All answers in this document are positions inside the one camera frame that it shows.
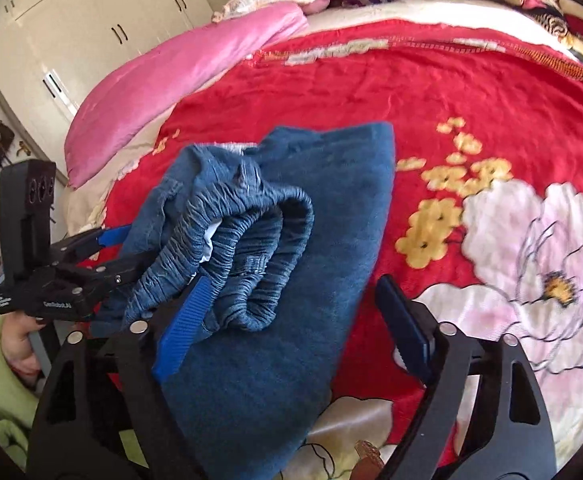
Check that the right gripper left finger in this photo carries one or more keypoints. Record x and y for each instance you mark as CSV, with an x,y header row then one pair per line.
x,y
102,414

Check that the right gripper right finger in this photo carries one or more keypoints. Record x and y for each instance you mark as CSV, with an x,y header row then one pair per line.
x,y
482,415

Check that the cream bed sheet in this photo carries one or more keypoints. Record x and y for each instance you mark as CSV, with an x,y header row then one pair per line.
x,y
83,207

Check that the blue denim pants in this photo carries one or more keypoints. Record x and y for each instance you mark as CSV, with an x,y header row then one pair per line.
x,y
288,231

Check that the person left hand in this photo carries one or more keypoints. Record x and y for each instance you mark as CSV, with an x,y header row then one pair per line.
x,y
17,348

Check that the green sleeve forearm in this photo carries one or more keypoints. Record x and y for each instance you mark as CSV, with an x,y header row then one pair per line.
x,y
18,405

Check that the cream wardrobe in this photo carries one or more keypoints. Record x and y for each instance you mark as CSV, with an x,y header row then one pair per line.
x,y
54,52

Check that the red floral bedspread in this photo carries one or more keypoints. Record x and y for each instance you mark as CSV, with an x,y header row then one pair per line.
x,y
485,225

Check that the pink quilt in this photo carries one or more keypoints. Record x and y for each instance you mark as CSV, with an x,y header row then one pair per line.
x,y
137,92

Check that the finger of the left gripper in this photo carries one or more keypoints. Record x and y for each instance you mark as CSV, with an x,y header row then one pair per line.
x,y
84,245
113,273

